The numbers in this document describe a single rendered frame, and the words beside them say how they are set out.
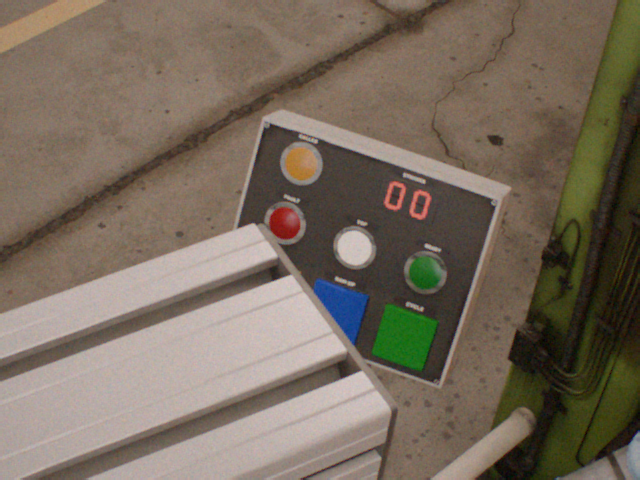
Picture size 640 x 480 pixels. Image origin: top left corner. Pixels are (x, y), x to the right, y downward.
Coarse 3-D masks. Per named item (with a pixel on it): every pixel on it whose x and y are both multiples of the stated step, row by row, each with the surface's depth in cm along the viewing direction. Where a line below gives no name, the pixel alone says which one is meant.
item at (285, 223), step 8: (280, 208) 176; (288, 208) 176; (272, 216) 176; (280, 216) 176; (288, 216) 176; (296, 216) 175; (272, 224) 177; (280, 224) 176; (288, 224) 176; (296, 224) 176; (280, 232) 177; (288, 232) 176; (296, 232) 176
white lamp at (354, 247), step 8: (352, 232) 174; (344, 240) 174; (352, 240) 174; (360, 240) 174; (368, 240) 173; (344, 248) 174; (352, 248) 174; (360, 248) 174; (368, 248) 174; (344, 256) 175; (352, 256) 174; (360, 256) 174; (368, 256) 174; (352, 264) 175
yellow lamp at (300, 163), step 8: (288, 152) 174; (296, 152) 174; (304, 152) 173; (312, 152) 173; (288, 160) 174; (296, 160) 174; (304, 160) 173; (312, 160) 173; (288, 168) 174; (296, 168) 174; (304, 168) 174; (312, 168) 173; (296, 176) 174; (304, 176) 174; (312, 176) 174
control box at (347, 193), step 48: (288, 144) 174; (336, 144) 172; (384, 144) 177; (288, 192) 175; (336, 192) 173; (384, 192) 171; (432, 192) 169; (480, 192) 168; (288, 240) 177; (336, 240) 175; (384, 240) 173; (432, 240) 171; (480, 240) 169; (384, 288) 174; (432, 288) 172; (480, 288) 178; (432, 384) 175
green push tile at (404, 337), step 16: (384, 320) 175; (400, 320) 174; (416, 320) 173; (432, 320) 173; (384, 336) 175; (400, 336) 174; (416, 336) 174; (432, 336) 173; (384, 352) 176; (400, 352) 175; (416, 352) 174; (416, 368) 175
